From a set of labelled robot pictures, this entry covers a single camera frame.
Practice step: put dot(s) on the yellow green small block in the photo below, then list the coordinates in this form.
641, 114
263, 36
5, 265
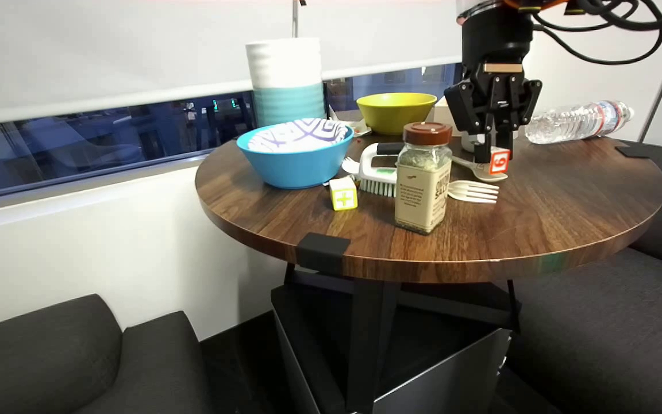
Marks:
344, 195

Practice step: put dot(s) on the white roller blind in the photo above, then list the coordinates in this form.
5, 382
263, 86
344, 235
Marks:
116, 54

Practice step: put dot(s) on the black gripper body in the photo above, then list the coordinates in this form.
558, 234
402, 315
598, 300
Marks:
497, 43

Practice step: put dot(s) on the dark window pane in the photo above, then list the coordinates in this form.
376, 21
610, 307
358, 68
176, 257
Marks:
80, 146

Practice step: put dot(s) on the black metal table base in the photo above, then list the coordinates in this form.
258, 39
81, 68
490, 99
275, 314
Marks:
368, 345

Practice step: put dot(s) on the orange white box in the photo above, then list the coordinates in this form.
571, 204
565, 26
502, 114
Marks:
501, 162

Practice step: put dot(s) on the white plastic fork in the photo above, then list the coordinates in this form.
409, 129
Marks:
474, 192

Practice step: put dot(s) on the black table edge clip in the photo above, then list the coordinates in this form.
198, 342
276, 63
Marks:
324, 251

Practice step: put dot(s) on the white and teal vase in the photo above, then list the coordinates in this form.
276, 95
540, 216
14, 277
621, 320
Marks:
287, 84

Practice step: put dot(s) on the blue bowl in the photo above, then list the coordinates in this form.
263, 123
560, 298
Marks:
294, 168

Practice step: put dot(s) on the clear plastic water bottle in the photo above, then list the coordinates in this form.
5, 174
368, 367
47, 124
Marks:
576, 123

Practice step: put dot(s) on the white blue-patterned cloth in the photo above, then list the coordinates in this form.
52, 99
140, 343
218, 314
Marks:
301, 136

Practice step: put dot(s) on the white scrubbing brush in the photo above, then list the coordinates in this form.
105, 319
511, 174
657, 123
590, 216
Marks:
373, 174

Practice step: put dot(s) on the yellow bowl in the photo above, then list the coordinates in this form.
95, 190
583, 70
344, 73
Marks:
395, 116

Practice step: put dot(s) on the white plastic spoon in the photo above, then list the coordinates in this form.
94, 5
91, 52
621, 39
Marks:
478, 170

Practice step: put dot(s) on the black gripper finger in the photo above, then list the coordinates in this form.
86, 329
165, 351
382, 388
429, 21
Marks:
516, 104
471, 104

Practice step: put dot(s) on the glass spice jar brown lid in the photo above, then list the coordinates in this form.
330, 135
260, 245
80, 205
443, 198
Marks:
424, 184

